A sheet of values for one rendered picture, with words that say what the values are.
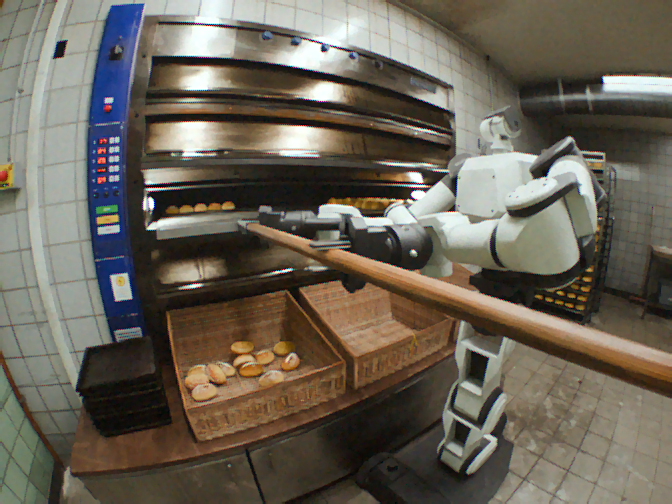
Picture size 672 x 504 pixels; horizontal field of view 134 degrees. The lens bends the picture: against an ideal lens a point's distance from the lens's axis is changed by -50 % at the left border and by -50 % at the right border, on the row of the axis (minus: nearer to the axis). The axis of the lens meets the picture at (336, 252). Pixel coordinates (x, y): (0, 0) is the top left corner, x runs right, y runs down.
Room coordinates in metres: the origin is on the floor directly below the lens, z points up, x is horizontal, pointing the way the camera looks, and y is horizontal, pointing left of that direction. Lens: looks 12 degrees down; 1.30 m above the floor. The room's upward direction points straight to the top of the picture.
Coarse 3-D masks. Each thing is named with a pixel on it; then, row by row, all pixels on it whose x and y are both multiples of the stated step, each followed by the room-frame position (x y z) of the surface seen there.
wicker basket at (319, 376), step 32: (192, 320) 0.97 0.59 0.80; (256, 320) 1.11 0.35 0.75; (288, 320) 1.19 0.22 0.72; (192, 352) 0.93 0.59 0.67; (224, 352) 0.99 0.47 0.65; (256, 352) 1.07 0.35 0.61; (320, 352) 0.97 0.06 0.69; (224, 384) 0.85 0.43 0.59; (256, 384) 0.87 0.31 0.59; (288, 384) 0.72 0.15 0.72; (320, 384) 0.79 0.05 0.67; (192, 416) 0.55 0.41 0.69; (224, 416) 0.67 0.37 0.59; (256, 416) 0.65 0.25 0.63
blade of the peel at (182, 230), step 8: (184, 224) 1.06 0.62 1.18; (192, 224) 1.05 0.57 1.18; (200, 224) 1.04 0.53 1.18; (208, 224) 1.03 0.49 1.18; (216, 224) 0.82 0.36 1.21; (224, 224) 0.84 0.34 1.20; (232, 224) 0.85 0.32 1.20; (160, 232) 0.73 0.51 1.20; (168, 232) 0.74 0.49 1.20; (176, 232) 0.76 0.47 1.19; (184, 232) 0.77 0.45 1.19; (192, 232) 0.78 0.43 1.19; (200, 232) 0.80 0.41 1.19; (208, 232) 0.81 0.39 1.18; (216, 232) 0.82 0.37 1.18
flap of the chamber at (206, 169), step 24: (144, 168) 0.82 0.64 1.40; (168, 168) 0.87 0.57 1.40; (192, 168) 0.94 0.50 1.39; (216, 168) 0.99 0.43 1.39; (240, 168) 1.05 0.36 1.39; (264, 168) 1.11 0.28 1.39; (288, 168) 1.16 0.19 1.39; (312, 168) 1.21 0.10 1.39; (336, 168) 1.26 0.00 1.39; (360, 168) 1.30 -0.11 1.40; (384, 168) 1.37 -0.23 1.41; (408, 168) 1.46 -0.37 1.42
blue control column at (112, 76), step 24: (120, 24) 0.83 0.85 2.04; (120, 72) 0.85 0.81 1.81; (96, 96) 0.80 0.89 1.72; (120, 96) 0.86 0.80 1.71; (96, 120) 0.81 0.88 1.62; (120, 120) 0.86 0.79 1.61; (120, 240) 0.86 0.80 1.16; (120, 264) 0.85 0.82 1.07; (120, 312) 0.83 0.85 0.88; (144, 336) 0.87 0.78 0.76
